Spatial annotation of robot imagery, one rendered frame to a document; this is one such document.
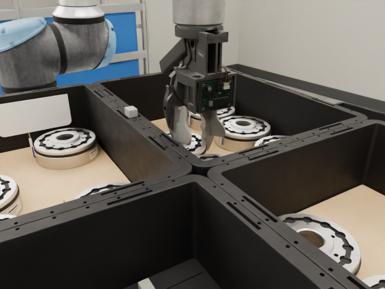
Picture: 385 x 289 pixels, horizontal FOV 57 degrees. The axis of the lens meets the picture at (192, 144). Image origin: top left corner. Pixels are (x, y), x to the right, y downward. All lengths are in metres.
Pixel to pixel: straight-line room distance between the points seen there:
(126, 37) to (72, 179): 2.11
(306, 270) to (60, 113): 0.55
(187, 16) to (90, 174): 0.28
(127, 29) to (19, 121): 1.99
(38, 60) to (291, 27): 3.41
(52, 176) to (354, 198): 0.46
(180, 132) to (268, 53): 3.72
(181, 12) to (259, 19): 3.82
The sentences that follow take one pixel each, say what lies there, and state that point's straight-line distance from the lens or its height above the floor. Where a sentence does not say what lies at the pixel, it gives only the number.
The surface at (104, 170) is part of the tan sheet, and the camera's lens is 0.60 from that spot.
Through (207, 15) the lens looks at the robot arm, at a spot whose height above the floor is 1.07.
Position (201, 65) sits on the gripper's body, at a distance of 0.51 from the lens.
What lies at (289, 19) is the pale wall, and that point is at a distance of 4.05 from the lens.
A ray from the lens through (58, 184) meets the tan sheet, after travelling 0.58.
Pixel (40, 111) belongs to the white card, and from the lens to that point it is 0.70.
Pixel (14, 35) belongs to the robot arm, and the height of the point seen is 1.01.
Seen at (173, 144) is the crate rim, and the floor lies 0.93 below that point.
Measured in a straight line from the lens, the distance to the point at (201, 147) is 0.58.
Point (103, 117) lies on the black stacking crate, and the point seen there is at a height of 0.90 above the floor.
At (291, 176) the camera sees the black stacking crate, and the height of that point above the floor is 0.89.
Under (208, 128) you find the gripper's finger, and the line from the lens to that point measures 0.61.
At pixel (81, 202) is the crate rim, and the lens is 0.34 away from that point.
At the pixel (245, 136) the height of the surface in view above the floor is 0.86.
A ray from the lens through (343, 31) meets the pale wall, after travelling 3.71.
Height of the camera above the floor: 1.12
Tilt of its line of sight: 26 degrees down
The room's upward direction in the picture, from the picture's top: straight up
